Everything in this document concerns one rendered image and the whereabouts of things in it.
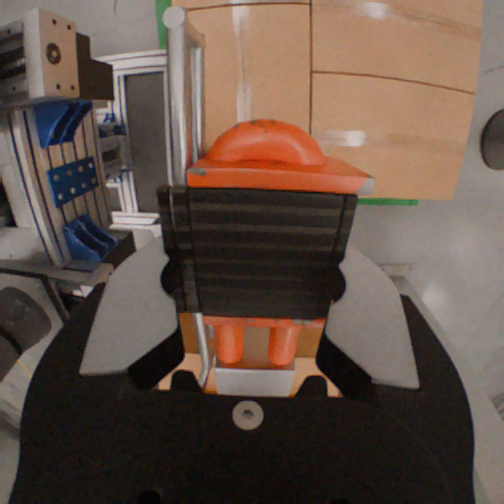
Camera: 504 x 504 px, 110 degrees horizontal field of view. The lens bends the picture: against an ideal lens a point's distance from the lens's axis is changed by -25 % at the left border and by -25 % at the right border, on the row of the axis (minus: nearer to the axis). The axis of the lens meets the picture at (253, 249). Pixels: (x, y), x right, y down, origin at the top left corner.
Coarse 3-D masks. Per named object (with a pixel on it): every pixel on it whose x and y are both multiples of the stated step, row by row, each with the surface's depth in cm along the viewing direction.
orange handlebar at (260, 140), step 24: (264, 120) 9; (216, 144) 10; (240, 144) 9; (264, 144) 9; (288, 144) 9; (312, 144) 10; (216, 336) 16; (240, 336) 16; (288, 336) 15; (288, 360) 17
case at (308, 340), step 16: (192, 320) 46; (192, 336) 42; (304, 336) 43; (320, 336) 43; (192, 352) 39; (304, 352) 40; (176, 368) 42; (192, 368) 41; (304, 368) 40; (160, 384) 45; (208, 384) 44
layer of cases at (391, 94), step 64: (192, 0) 50; (256, 0) 50; (320, 0) 49; (384, 0) 47; (448, 0) 44; (256, 64) 59; (320, 64) 59; (384, 64) 57; (448, 64) 54; (320, 128) 68; (384, 128) 67; (448, 128) 64; (384, 192) 78; (448, 192) 76
